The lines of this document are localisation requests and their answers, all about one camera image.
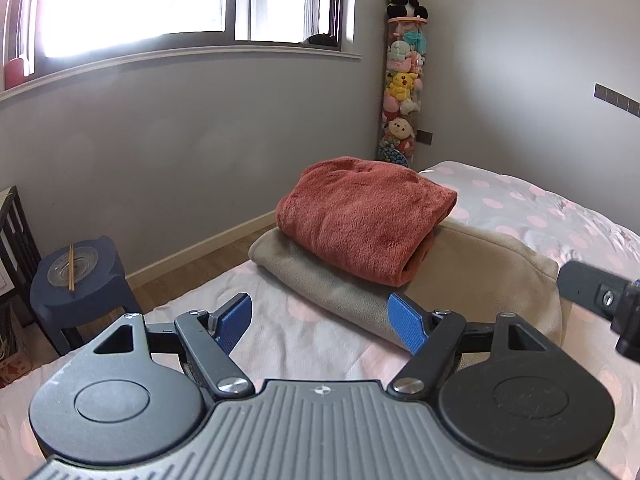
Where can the glass dish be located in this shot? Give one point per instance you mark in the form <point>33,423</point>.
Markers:
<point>82,262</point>

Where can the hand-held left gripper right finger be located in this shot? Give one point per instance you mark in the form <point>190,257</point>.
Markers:
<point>408,323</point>

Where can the window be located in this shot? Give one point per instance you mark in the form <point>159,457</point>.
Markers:
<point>150,5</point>

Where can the dark wall strip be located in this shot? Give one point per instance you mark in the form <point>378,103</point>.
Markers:
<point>617,99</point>

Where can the red object on windowsill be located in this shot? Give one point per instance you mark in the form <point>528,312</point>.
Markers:
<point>13,72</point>

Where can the bed with pink dotted sheet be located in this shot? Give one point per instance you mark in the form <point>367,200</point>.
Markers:
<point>300,340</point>

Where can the clear tube of plush toys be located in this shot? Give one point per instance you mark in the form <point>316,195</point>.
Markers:
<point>402,90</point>

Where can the rust fleece garment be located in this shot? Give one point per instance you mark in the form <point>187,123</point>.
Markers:
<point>360,215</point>

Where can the white baseboard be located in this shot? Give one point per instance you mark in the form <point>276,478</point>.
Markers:
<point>210,242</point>

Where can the folded beige blanket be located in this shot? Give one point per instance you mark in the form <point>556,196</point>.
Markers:
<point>320,280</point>

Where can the black shelf unit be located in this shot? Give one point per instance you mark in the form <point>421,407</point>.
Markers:
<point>15,240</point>

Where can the cardboard box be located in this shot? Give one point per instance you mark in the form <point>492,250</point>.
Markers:
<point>12,355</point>

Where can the wooden sticks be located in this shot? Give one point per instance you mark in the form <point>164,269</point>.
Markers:
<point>71,270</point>

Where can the dark blue stool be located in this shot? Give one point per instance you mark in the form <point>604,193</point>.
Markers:
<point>85,300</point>

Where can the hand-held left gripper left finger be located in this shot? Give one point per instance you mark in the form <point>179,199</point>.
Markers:
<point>234,321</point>

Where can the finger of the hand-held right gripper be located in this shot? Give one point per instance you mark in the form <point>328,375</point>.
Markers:
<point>590,285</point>

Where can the dark object on windowsill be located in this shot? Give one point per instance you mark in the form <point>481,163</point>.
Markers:
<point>321,40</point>

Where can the dark wall socket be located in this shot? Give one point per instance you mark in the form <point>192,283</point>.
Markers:
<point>425,137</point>

